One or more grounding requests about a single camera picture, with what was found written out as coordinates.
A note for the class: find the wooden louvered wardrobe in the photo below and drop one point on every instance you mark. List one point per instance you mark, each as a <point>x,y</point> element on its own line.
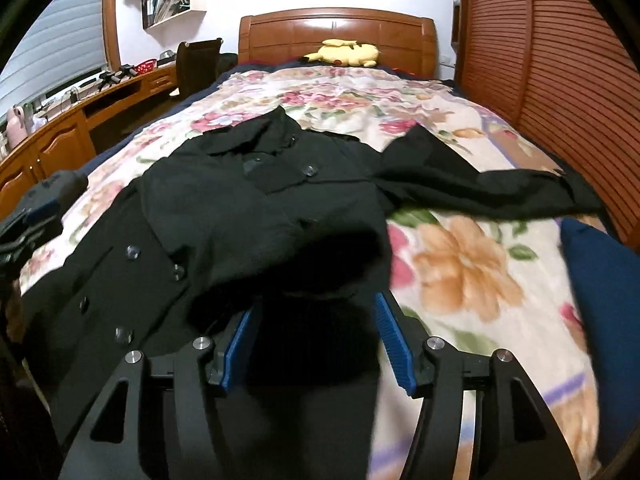
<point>550,60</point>

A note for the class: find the grey window blinds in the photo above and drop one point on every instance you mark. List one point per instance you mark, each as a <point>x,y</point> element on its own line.
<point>65,35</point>

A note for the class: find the wooden bed headboard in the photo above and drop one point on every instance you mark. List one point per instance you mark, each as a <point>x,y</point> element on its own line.
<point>300,35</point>

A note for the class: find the pink bottle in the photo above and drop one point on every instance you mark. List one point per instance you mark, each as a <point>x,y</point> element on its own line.
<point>17,125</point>

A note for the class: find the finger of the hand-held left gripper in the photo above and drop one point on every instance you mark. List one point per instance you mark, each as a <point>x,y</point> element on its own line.
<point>50,207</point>

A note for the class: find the black device on desk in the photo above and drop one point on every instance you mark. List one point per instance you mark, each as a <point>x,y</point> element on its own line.
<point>115,77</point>

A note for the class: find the wooden desk with cabinets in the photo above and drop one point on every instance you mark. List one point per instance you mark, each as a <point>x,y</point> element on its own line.
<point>60,135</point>

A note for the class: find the yellow plush toy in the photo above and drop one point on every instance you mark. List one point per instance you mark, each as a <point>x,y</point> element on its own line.
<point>345,52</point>

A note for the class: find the floral blanket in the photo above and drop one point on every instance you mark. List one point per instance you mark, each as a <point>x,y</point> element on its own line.
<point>460,260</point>

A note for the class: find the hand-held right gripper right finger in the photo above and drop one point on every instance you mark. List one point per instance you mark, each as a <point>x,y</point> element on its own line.
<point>396,347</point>

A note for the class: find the wooden window frame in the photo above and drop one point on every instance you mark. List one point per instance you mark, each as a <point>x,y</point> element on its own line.
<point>111,20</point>

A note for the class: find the dark chair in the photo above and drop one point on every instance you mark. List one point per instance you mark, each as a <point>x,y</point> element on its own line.
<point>197,70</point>

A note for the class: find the red basket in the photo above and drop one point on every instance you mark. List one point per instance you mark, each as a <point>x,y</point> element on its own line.
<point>145,67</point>

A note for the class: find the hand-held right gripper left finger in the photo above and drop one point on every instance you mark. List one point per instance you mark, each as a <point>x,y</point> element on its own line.
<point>235,347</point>

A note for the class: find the blue pillow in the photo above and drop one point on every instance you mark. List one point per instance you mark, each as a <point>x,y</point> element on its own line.
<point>600,310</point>

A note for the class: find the black buttoned coat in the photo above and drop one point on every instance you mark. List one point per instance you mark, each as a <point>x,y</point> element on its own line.
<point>225,210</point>

